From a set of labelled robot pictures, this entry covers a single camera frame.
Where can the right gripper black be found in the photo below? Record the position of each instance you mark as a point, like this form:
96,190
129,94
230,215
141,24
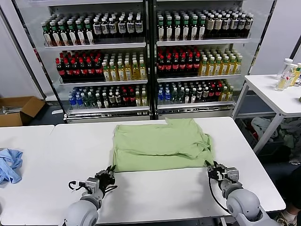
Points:
219,174

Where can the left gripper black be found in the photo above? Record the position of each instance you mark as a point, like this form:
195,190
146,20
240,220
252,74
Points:
104,180

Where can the light green polo shirt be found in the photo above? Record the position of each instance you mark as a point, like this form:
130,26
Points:
160,146

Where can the grey green clothes pile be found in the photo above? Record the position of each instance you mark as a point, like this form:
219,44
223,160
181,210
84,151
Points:
290,139

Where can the red cloth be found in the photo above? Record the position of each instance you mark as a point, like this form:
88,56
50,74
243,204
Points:
253,133

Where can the crumpled white grey cloth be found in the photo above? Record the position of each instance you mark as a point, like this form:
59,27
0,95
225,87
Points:
259,124

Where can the white label dark bottle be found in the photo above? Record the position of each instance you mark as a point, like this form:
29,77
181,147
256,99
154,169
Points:
98,101
206,94
187,96
200,95
105,101
118,100
112,101
193,96

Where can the small red cap cola bottle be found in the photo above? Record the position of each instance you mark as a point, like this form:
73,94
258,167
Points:
212,94
132,99
218,93
125,100

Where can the pale yellow drink bottle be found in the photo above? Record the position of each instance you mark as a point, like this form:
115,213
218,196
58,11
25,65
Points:
138,100
224,94
230,94
144,99

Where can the clear green water bottle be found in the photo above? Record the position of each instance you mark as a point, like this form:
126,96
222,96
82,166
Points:
92,101
174,97
86,101
180,96

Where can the blue water bottle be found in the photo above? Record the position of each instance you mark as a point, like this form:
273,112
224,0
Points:
167,97
160,97
71,103
78,102

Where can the small white flat object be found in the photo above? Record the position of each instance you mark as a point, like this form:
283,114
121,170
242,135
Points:
57,112

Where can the person black trouser leg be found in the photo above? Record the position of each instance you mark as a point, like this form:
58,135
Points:
295,188

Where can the white sneaker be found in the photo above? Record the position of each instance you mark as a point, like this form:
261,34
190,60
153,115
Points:
287,217

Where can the white side table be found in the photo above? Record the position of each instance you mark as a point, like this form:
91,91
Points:
265,89

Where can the yellow juice bottle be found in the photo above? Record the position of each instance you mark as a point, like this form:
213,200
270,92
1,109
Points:
224,68
113,74
106,74
217,68
121,73
143,72
204,68
136,73
237,67
128,73
211,68
231,67

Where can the crumpled light blue cloth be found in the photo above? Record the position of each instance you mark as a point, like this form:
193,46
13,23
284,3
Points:
11,164

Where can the open cardboard box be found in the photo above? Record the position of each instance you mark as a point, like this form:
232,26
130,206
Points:
30,108

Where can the clear bottle red mark label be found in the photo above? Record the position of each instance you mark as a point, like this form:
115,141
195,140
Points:
281,82

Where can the clear bottle white cap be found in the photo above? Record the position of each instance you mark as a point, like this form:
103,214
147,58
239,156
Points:
291,75

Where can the grey metal rods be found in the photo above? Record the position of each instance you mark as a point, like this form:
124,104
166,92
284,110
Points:
7,110

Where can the yellow bottle green cap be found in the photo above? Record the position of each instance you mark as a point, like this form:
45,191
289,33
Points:
296,76

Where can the drinks display shelf unit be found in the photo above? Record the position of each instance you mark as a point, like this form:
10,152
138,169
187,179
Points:
94,45
202,42

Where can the green cap dark tea bottle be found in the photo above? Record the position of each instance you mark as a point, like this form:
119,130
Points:
80,34
169,30
194,30
89,34
161,30
185,30
72,34
56,35
48,35
64,35
201,30
177,30

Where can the beige label dark bottle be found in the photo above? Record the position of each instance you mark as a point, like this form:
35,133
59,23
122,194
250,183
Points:
210,24
218,24

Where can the blue label dark bottle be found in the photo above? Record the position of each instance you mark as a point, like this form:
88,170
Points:
226,24
130,27
241,24
105,28
139,27
113,28
97,28
249,24
234,24
122,28

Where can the right wrist grey camera box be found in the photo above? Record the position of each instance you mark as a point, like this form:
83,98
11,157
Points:
232,175

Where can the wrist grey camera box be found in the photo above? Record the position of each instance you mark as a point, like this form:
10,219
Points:
91,184
232,175

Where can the left wrist grey camera box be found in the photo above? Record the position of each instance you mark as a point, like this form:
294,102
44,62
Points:
91,184

